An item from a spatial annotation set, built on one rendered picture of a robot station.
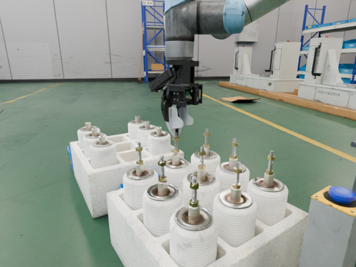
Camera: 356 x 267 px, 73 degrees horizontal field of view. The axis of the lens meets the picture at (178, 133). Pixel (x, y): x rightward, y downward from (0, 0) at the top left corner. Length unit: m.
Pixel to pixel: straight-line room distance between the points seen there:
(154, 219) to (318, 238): 0.32
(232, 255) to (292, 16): 8.22
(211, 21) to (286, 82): 3.49
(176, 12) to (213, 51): 6.70
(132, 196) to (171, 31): 0.43
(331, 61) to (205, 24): 2.89
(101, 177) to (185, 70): 0.49
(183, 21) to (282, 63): 3.41
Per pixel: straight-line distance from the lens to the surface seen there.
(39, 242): 0.94
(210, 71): 7.29
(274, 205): 0.63
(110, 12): 6.95
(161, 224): 0.58
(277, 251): 0.65
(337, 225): 0.51
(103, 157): 0.91
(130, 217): 0.63
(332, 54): 3.49
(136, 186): 0.64
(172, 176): 0.70
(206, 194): 0.61
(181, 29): 0.62
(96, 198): 0.93
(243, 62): 5.18
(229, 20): 0.62
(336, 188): 0.52
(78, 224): 0.96
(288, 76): 4.07
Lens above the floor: 0.55
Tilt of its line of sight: 17 degrees down
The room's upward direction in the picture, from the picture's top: straight up
